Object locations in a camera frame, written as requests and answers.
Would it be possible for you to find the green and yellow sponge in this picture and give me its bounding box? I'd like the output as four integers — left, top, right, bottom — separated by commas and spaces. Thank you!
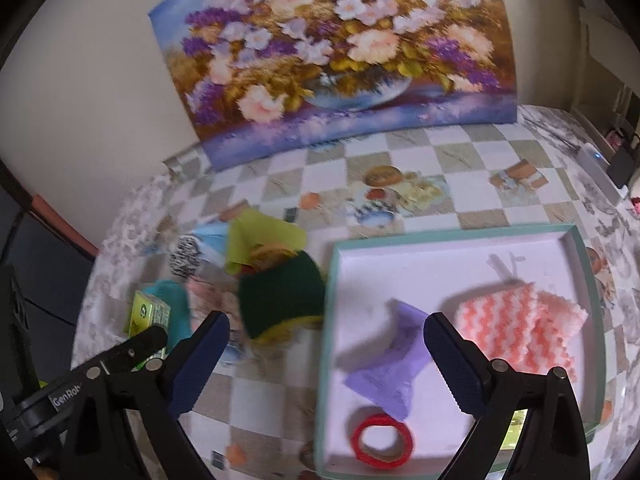
237, 250, 326, 346

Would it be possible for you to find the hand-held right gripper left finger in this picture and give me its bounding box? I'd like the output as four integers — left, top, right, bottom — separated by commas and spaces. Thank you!
59, 310, 231, 480

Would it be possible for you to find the white shelf unit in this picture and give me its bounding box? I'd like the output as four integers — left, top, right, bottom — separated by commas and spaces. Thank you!
570, 0, 640, 146

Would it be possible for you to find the black and white scrunchie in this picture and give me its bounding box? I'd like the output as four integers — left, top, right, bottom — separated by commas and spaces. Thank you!
169, 234, 203, 278

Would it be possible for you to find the pink zigzag cloth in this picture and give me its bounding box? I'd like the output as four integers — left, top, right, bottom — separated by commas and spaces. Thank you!
452, 282, 590, 386

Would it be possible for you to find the teal shallow tray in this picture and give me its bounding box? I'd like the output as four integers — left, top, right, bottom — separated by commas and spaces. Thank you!
314, 223, 613, 477

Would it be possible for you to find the white power strip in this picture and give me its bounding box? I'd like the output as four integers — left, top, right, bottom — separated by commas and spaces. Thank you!
575, 142, 630, 206

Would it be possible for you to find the dark cabinet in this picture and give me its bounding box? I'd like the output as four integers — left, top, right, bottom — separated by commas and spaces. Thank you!
0, 157, 101, 391

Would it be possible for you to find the yellow-green cloth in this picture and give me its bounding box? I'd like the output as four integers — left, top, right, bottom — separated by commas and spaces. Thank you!
224, 210, 307, 276

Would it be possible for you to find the light blue cloth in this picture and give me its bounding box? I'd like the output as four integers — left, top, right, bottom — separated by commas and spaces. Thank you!
192, 223, 233, 266

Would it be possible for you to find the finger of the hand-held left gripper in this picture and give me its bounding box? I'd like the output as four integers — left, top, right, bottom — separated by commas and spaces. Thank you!
70, 325, 169, 387

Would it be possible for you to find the pink frilly cloth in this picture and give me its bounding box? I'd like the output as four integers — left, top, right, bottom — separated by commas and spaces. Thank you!
186, 277, 241, 326

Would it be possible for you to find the red ring band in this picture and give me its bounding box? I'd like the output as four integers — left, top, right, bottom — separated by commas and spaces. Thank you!
352, 407, 416, 466

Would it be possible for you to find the flower painting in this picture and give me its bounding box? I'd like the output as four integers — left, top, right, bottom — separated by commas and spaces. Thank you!
148, 0, 518, 171

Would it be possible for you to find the orange round sponge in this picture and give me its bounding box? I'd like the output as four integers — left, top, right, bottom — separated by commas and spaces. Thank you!
250, 242, 298, 273

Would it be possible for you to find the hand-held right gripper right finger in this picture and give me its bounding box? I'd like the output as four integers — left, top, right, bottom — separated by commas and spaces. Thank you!
423, 311, 593, 480

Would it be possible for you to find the purple tissue packet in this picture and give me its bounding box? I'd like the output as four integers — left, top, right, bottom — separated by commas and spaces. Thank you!
342, 299, 432, 422

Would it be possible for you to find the black power adapter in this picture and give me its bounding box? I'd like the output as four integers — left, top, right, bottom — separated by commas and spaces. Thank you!
606, 147, 639, 188

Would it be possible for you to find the teal plastic box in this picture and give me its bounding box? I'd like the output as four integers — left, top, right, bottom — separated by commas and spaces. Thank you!
147, 280, 193, 356

